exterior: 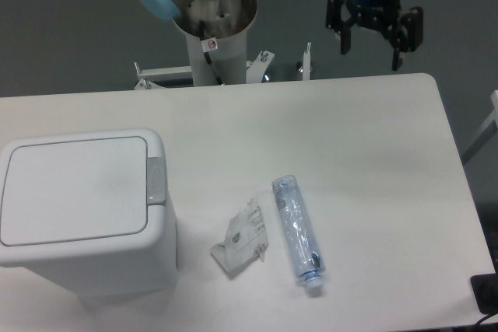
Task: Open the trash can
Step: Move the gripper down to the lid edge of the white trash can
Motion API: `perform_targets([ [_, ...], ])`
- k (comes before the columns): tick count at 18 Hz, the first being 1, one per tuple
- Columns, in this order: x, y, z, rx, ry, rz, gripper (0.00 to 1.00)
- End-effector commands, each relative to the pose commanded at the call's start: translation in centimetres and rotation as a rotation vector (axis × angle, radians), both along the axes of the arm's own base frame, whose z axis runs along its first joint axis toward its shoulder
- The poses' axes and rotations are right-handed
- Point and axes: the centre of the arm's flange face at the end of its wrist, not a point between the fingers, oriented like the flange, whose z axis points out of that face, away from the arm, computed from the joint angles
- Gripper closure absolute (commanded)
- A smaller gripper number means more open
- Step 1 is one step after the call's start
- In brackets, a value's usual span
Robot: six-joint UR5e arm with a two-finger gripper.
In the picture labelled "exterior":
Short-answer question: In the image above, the crumpled clear plastic bag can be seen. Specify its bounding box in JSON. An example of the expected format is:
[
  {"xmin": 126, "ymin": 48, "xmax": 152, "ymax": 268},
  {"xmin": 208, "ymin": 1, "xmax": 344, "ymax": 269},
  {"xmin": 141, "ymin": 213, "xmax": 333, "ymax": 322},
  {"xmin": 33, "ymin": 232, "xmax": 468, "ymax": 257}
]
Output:
[{"xmin": 210, "ymin": 197, "xmax": 268, "ymax": 278}]

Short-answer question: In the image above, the grey lid push button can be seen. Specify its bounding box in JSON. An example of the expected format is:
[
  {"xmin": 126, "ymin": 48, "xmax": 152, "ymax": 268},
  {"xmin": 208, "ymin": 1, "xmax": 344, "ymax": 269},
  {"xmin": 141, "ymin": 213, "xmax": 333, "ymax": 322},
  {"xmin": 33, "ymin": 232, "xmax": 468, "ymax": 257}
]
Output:
[{"xmin": 146, "ymin": 157, "xmax": 167, "ymax": 205}]

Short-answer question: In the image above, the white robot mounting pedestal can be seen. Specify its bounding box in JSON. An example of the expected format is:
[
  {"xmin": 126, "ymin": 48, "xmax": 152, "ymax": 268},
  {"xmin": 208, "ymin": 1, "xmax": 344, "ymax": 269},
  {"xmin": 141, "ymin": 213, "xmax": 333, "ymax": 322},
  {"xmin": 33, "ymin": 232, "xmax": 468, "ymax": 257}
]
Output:
[{"xmin": 174, "ymin": 0, "xmax": 257, "ymax": 64}]

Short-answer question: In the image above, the white metal stand right edge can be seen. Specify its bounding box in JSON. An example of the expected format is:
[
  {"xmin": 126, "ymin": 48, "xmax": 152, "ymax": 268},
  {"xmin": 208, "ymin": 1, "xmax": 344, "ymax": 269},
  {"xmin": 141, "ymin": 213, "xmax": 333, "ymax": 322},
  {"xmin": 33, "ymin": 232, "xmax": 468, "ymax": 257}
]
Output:
[{"xmin": 461, "ymin": 90, "xmax": 497, "ymax": 165}]

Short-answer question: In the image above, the white plastic trash can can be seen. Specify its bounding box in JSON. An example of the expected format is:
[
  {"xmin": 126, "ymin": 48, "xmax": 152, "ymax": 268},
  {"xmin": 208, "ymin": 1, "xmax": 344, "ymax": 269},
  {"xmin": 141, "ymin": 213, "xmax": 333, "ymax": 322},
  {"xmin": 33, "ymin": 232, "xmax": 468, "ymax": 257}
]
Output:
[{"xmin": 1, "ymin": 128, "xmax": 179, "ymax": 296}]

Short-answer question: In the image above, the white trash can lid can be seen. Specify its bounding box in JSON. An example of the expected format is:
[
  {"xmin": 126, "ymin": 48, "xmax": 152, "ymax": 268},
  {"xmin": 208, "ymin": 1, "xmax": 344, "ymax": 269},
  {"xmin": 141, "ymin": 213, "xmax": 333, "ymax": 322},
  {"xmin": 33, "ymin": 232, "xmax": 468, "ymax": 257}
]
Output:
[{"xmin": 1, "ymin": 137, "xmax": 147, "ymax": 246}]

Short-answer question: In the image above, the white metal base frame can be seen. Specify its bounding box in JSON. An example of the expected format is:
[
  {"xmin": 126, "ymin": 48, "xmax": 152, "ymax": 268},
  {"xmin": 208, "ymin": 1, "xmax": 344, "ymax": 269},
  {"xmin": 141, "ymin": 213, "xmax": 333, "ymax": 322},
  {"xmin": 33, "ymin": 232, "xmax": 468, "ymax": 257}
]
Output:
[{"xmin": 132, "ymin": 41, "xmax": 314, "ymax": 91}]

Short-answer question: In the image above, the black device at table corner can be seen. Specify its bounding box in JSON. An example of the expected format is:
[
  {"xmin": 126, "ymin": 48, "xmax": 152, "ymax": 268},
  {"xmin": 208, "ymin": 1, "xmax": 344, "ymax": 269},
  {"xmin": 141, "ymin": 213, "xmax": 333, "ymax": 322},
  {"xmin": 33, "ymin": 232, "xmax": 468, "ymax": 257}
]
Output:
[{"xmin": 470, "ymin": 273, "xmax": 497, "ymax": 314}]

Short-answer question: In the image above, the clear plastic water bottle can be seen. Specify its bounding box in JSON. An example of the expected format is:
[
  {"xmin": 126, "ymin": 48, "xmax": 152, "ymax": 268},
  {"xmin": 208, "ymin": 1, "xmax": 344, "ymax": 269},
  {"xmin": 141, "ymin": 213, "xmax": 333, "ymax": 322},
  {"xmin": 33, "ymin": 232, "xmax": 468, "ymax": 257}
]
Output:
[{"xmin": 272, "ymin": 175, "xmax": 325, "ymax": 297}]

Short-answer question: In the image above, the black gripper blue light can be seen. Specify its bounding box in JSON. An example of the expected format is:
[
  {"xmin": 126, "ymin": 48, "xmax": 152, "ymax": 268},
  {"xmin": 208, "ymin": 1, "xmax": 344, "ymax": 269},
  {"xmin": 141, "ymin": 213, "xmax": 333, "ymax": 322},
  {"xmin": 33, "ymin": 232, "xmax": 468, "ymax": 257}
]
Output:
[{"xmin": 325, "ymin": 0, "xmax": 424, "ymax": 71}]

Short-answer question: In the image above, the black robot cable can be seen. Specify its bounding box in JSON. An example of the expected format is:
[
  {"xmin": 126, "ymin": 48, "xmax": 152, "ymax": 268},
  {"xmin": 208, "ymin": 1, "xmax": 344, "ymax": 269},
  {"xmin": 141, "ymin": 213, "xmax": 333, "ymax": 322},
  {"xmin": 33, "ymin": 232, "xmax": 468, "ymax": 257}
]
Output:
[{"xmin": 198, "ymin": 19, "xmax": 226, "ymax": 86}]

